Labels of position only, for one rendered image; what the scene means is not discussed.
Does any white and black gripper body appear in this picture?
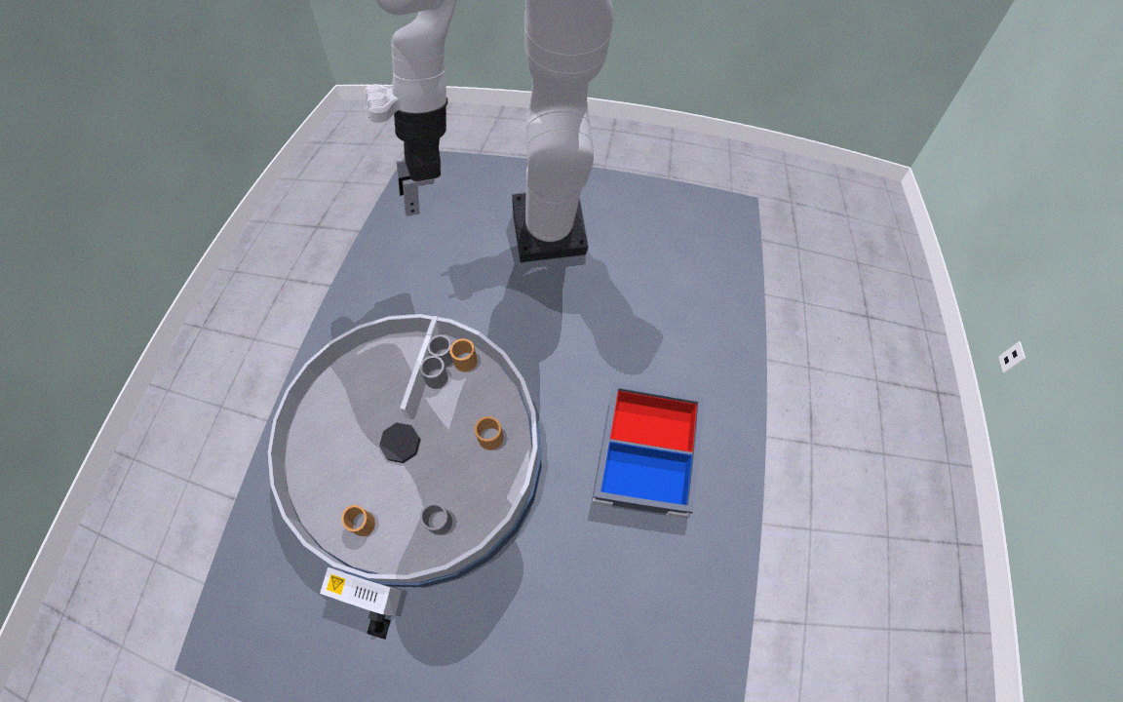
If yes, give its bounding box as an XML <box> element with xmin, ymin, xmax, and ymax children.
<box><xmin>366</xmin><ymin>71</ymin><xmax>448</xmax><ymax>181</ymax></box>

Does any grey metal ring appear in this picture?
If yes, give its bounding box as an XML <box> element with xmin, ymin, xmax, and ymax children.
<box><xmin>420</xmin><ymin>356</ymin><xmax>448</xmax><ymax>389</ymax></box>
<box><xmin>427</xmin><ymin>335</ymin><xmax>453</xmax><ymax>368</ymax></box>
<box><xmin>420</xmin><ymin>503</ymin><xmax>451</xmax><ymax>535</ymax></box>

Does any bronze bushing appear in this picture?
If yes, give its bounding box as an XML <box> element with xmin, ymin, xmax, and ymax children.
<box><xmin>475</xmin><ymin>416</ymin><xmax>504</xmax><ymax>450</ymax></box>
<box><xmin>341</xmin><ymin>505</ymin><xmax>375</xmax><ymax>536</ymax></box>
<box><xmin>450</xmin><ymin>338</ymin><xmax>478</xmax><ymax>372</ymax></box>

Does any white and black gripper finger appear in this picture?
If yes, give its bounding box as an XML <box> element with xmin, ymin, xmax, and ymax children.
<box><xmin>396</xmin><ymin>158</ymin><xmax>411</xmax><ymax>197</ymax></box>
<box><xmin>403</xmin><ymin>177</ymin><xmax>435</xmax><ymax>216</ymax></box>

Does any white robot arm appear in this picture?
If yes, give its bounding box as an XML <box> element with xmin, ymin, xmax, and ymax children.
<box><xmin>376</xmin><ymin>0</ymin><xmax>613</xmax><ymax>241</ymax></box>

